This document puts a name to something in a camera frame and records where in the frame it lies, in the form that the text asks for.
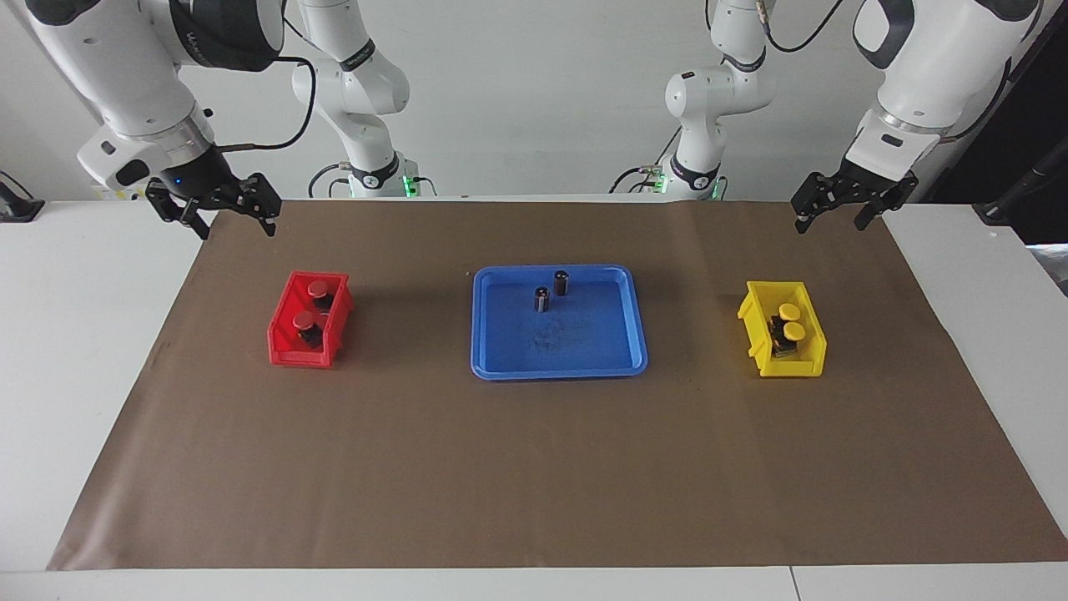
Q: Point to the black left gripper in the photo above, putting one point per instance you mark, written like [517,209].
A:
[859,188]

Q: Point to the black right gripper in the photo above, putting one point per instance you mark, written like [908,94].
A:
[200,175]

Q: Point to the yellow push button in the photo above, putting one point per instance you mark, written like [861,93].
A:
[794,331]
[788,313]

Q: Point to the red push button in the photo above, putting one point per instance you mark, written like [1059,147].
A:
[304,320]
[317,289]

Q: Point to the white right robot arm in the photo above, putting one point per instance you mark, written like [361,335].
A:
[108,67]

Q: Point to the blue plastic tray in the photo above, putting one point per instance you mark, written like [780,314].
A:
[584,342]

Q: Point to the yellow plastic bin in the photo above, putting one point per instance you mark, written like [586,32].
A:
[805,355]

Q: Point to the red plastic bin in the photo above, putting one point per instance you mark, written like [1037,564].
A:
[288,351]

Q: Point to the black stand pole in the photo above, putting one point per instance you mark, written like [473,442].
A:
[1001,207]

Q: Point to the black cylinder component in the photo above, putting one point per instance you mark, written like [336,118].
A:
[561,282]
[541,299]

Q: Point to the brown paper table mat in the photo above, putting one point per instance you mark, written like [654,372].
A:
[534,467]

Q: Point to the black clamp mount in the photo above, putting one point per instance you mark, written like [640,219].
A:
[17,209]

